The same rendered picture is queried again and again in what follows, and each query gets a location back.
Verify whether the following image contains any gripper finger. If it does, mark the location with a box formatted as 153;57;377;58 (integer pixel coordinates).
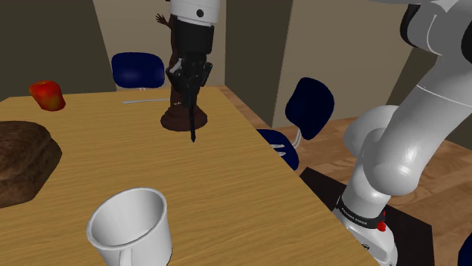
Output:
165;57;194;144
192;61;213;144

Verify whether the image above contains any grey cutlery piece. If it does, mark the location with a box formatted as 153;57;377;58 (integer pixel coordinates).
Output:
122;97;171;105

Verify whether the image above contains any blue chair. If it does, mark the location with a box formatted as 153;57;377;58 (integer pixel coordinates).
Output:
256;76;336;172
457;233;472;266
110;51;166;91

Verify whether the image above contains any brown figure statue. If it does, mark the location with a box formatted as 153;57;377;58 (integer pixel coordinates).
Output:
155;12;209;132

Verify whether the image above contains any wooden table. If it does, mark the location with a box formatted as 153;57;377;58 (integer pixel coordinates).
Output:
0;85;381;266

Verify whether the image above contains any red apple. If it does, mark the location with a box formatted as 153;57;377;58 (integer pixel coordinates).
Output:
28;80;67;112

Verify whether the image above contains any white mug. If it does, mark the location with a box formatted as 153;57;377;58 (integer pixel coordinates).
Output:
85;187;174;266

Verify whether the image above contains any brown bread loaf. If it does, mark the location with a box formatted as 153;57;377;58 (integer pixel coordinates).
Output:
0;120;64;209

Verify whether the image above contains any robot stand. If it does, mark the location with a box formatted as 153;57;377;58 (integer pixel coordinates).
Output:
299;166;436;266

